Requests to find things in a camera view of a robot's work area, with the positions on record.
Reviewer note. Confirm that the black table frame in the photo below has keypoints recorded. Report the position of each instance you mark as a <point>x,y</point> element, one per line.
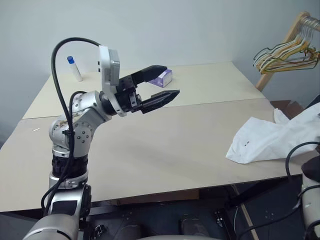
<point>265,195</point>

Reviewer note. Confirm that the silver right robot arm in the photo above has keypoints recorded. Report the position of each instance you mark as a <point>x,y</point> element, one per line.
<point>311,200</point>

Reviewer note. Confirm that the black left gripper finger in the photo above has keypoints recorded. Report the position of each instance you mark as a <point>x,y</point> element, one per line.
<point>150,73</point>
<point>157,100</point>

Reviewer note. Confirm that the white cloth garment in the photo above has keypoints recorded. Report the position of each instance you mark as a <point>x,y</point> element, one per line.
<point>262,140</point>

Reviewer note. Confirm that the wooden clothes rack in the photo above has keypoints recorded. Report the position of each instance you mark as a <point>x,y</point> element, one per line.
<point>265,80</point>

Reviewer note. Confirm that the white bottle with blue cap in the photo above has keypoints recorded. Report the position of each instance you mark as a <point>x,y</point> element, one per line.
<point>76,71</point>

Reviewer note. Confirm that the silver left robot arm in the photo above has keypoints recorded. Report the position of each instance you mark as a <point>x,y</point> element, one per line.
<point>82,120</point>

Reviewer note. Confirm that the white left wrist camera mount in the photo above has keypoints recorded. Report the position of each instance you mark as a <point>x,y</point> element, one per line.
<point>108,67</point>

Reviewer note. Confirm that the brown cardboard box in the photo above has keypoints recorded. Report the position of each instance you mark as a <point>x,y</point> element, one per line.
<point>287,108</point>

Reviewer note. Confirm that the purple tissue box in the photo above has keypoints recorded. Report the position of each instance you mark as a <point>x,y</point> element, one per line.
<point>165,78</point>

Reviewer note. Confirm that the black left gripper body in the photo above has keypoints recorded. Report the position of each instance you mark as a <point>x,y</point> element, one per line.
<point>126,96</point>

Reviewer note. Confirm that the light wooden stick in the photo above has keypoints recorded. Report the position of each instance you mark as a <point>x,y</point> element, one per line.
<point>250,222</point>

